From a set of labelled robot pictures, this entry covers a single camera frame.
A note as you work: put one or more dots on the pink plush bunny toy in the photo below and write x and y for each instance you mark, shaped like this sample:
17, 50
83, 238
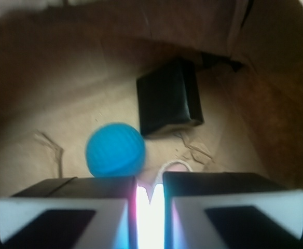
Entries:
170, 166

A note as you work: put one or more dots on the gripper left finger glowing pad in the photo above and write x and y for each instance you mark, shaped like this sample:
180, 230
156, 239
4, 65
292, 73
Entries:
71, 213

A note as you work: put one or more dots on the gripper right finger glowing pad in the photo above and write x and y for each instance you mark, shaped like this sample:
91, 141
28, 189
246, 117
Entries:
230, 210

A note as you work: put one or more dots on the black box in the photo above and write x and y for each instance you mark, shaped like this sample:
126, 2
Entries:
168, 99

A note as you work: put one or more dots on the brown paper bag tray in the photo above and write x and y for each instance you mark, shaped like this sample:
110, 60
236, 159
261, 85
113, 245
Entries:
68, 67

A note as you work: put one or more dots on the blue ribbed ball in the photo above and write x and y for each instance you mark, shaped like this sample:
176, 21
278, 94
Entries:
115, 149

